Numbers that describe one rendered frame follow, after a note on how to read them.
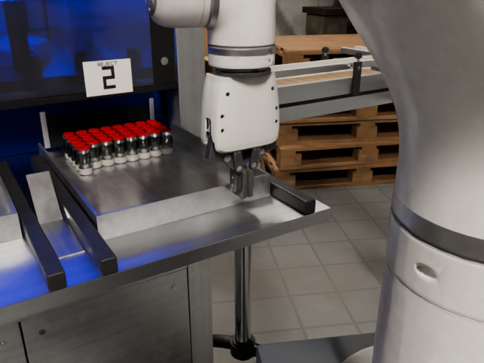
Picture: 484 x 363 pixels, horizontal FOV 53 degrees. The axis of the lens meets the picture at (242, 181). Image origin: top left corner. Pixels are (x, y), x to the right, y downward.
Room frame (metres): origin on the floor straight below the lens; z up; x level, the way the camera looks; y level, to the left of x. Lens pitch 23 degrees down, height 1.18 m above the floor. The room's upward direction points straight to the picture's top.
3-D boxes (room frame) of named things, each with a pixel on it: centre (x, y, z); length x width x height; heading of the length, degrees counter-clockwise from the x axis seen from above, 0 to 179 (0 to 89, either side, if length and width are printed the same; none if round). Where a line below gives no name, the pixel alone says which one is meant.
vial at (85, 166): (0.76, 0.26, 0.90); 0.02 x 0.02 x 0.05
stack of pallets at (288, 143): (3.18, -0.69, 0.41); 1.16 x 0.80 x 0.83; 101
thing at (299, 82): (1.30, -0.13, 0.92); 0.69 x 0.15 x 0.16; 122
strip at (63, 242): (0.56, 0.24, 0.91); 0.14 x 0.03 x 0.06; 33
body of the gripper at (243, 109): (0.63, 0.00, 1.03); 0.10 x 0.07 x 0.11; 122
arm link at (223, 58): (0.63, 0.00, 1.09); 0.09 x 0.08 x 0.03; 122
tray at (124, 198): (0.75, 0.16, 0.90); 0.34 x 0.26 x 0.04; 32
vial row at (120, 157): (0.82, 0.21, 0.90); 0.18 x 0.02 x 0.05; 122
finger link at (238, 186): (0.62, 0.01, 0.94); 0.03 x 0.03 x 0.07; 32
